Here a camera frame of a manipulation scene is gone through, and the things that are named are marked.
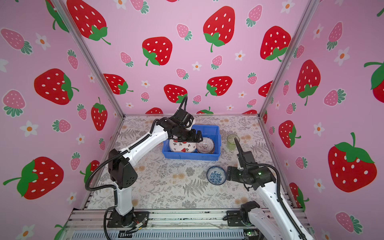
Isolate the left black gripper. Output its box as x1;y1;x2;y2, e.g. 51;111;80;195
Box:
176;127;204;143

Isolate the white watermelon plate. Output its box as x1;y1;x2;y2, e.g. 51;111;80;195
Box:
169;140;197;153

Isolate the blue floral bowl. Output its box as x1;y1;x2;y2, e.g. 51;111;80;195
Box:
207;166;227;186

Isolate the striped bottom bowl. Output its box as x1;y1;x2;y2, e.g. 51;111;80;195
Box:
196;137;215;154

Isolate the green translucent cup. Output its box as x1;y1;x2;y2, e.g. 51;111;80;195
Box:
227;134;240;151

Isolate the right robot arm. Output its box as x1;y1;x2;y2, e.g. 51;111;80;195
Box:
226;149;313;240

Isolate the blue plastic bin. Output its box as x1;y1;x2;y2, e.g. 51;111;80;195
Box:
162;125;222;161

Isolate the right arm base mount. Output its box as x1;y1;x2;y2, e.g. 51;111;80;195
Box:
223;209;268;227

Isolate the aluminium front rail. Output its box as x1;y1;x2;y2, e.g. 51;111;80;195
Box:
64;208;313;240

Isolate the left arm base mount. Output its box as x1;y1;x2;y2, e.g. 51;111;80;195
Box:
107;210;150;229

